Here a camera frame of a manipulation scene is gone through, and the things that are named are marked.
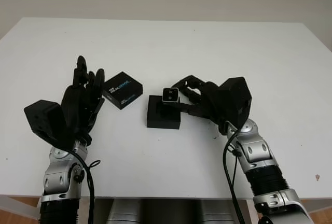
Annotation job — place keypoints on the black camera box base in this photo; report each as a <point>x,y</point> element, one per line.
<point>162,117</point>

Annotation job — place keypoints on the silver robot right thigh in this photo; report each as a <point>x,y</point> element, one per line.
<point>216,213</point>

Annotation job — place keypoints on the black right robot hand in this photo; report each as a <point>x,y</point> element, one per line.
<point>207,99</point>

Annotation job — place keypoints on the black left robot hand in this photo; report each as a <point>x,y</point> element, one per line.
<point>75,104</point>

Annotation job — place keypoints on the silver robot left thigh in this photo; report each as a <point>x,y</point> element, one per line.
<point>124,213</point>

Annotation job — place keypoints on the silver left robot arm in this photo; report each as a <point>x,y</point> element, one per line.
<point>61,177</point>

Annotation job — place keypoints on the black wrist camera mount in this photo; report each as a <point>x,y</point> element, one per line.
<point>236,99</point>
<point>41,117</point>

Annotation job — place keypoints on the silver robot thigh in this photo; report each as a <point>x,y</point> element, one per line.
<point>124,213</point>
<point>216,213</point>

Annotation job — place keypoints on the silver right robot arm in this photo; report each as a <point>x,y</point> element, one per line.
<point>264,169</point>

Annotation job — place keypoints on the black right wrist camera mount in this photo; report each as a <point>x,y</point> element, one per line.
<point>236,99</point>

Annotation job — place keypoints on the black RealSense box lid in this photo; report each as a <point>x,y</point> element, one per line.
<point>123,90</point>

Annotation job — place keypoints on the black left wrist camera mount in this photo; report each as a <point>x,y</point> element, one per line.
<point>41,117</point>

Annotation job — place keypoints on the small silver depth camera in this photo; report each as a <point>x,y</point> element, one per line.
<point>170,95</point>

